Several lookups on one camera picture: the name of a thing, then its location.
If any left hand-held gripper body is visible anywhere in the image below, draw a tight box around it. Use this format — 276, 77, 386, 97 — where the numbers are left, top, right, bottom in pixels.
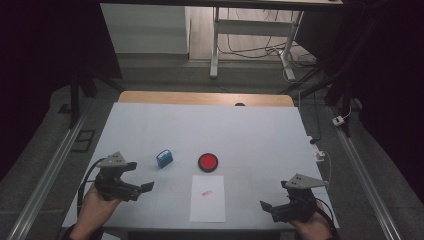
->
93, 151, 143, 203

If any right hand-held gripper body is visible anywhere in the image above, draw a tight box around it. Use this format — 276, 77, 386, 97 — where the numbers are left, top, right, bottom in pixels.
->
271, 172, 330, 224

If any blue stamp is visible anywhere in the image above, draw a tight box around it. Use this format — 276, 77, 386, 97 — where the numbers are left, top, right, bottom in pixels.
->
155, 149, 175, 170

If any round red ink pad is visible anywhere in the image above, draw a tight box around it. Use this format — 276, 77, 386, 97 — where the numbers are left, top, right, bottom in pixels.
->
197, 152, 219, 173

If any person's left hand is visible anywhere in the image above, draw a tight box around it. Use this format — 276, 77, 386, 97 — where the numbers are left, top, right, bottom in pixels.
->
68, 183, 123, 240

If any person's right hand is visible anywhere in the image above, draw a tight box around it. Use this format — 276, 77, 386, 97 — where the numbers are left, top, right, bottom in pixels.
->
288, 209, 335, 240

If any white power strip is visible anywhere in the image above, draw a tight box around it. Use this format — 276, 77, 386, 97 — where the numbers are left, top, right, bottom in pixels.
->
306, 134, 326, 164

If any white paper sheet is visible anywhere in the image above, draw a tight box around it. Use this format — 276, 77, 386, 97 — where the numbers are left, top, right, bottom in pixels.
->
189, 175, 226, 224

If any white table cover sheet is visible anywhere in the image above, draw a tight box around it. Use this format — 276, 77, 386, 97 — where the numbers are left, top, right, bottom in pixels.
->
62, 102, 340, 232

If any black stand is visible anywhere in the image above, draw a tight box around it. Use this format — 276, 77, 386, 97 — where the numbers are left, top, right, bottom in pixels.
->
279, 66, 362, 138
68, 59, 126, 130

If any wooden table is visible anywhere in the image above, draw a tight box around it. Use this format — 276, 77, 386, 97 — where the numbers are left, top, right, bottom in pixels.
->
118, 90, 295, 108

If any white cabinet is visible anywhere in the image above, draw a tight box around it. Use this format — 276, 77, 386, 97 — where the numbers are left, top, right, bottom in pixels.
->
99, 3, 191, 55

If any thin white cable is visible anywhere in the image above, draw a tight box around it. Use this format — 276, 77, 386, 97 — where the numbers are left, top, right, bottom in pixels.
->
322, 150, 334, 184

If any right hand-held gripper black cable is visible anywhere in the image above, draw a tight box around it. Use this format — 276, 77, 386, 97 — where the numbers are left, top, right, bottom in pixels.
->
314, 197, 338, 232

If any black floor frame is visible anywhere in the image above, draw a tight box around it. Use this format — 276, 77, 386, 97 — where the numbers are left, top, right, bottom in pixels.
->
71, 129, 97, 154

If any metal floor rail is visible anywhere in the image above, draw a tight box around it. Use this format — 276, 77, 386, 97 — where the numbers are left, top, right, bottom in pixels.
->
6, 113, 88, 240
328, 106, 403, 240

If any tangle of black floor cables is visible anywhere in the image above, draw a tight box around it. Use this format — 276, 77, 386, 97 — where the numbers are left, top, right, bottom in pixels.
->
218, 8, 318, 68

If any white desk frame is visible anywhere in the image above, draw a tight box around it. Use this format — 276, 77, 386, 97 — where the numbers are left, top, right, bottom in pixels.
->
209, 6, 305, 82

